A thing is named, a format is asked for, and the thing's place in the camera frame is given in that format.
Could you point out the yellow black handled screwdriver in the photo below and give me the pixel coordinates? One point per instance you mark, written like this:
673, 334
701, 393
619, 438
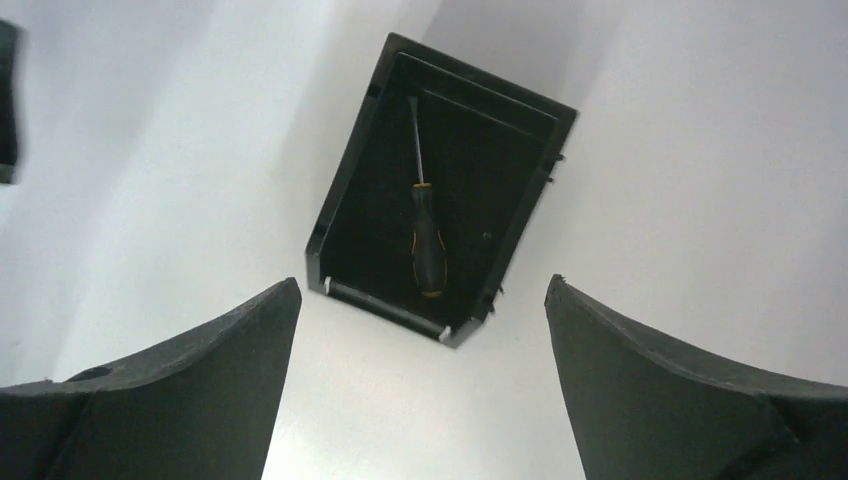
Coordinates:
428, 251

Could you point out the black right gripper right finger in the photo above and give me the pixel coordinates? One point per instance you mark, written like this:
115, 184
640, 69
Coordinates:
645, 405

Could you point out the black plastic storage bin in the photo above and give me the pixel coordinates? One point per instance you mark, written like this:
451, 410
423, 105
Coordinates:
488, 147

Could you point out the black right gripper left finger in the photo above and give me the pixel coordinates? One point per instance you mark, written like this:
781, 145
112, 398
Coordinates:
200, 405

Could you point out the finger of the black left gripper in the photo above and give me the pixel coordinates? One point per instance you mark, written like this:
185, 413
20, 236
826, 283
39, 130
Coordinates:
9, 134

